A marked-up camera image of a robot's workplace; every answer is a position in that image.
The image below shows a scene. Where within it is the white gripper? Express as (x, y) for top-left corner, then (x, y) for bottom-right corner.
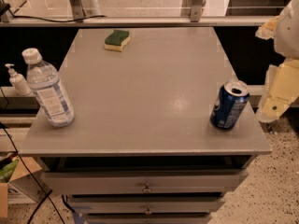
(255, 0), (299, 123)

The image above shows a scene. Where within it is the blue pepsi can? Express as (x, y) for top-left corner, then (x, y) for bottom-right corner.
(210, 80), (249, 131)

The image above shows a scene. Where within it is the clear plastic water bottle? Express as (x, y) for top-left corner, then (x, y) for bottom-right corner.
(21, 48), (75, 127)

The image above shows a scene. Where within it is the white pump dispenser bottle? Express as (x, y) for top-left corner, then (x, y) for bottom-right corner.
(6, 63), (31, 96)

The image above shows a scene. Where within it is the top grey drawer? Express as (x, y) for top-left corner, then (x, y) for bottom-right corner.
(41, 169), (249, 195)

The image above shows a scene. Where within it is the grey drawer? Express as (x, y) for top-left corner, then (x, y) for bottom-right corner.
(41, 169), (249, 195)
(86, 214), (211, 224)
(69, 196), (224, 215)

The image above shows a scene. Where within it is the green yellow sponge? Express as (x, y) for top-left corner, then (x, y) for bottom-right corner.
(105, 30), (131, 52)

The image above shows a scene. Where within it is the grey drawer cabinet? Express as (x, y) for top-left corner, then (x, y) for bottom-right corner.
(20, 26), (273, 224)

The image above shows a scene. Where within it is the middle grey drawer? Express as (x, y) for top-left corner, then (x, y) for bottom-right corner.
(69, 196), (224, 215)

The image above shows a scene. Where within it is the bottom grey drawer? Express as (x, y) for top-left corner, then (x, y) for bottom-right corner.
(86, 214), (211, 224)

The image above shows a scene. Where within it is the cardboard box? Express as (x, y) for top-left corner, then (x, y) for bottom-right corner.
(0, 157), (50, 217)

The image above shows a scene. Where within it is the grey metal frame leg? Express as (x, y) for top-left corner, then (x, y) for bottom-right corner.
(64, 0), (102, 20)

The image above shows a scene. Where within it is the black cable on ledge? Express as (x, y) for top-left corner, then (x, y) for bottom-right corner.
(8, 13), (107, 23)

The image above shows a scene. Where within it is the black cable on floor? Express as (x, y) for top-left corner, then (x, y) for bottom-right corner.
(0, 121), (66, 224)

